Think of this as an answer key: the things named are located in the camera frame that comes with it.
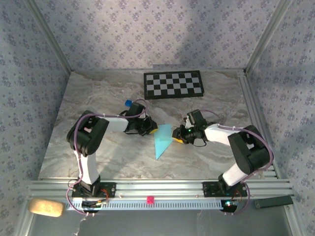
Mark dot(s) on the light blue paper sheet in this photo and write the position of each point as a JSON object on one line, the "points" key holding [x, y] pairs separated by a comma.
{"points": [[162, 140]]}

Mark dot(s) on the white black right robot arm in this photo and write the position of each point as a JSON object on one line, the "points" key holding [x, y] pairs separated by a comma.
{"points": [[251, 152]]}

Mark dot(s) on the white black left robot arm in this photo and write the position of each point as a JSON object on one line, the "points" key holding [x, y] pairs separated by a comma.
{"points": [[86, 137]]}

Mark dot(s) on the small blue block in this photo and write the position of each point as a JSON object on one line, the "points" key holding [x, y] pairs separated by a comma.
{"points": [[128, 102]]}

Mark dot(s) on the black white checkerboard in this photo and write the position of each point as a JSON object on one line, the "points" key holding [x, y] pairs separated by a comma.
{"points": [[172, 84]]}

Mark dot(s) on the small pink block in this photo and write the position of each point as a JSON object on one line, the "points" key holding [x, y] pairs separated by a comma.
{"points": [[150, 200]]}

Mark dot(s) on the small controller board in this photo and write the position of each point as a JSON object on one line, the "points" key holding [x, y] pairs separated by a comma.
{"points": [[230, 205], [91, 204]]}

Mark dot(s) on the dark flat bar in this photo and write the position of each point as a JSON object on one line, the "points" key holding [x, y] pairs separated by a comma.
{"points": [[273, 202]]}

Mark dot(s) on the tan sponge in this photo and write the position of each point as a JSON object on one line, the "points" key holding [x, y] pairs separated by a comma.
{"points": [[45, 207]]}

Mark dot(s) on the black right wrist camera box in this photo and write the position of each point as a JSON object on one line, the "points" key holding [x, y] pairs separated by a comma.
{"points": [[197, 119]]}

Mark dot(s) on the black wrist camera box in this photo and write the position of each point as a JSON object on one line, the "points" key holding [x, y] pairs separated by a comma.
{"points": [[136, 109], [197, 119]]}

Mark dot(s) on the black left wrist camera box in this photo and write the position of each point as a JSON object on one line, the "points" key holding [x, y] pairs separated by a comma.
{"points": [[136, 109]]}

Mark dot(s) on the long aluminium mounting rail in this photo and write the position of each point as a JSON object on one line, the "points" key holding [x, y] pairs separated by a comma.
{"points": [[160, 186]]}

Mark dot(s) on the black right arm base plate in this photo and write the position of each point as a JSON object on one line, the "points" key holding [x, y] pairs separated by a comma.
{"points": [[209, 189]]}

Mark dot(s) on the aluminium side rail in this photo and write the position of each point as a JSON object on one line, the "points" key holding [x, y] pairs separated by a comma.
{"points": [[252, 110]]}

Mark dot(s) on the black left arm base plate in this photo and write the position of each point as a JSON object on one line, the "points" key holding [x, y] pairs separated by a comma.
{"points": [[108, 190]]}

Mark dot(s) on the slanted aluminium corner post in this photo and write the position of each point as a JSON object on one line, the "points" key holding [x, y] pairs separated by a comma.
{"points": [[51, 37], [266, 37]]}

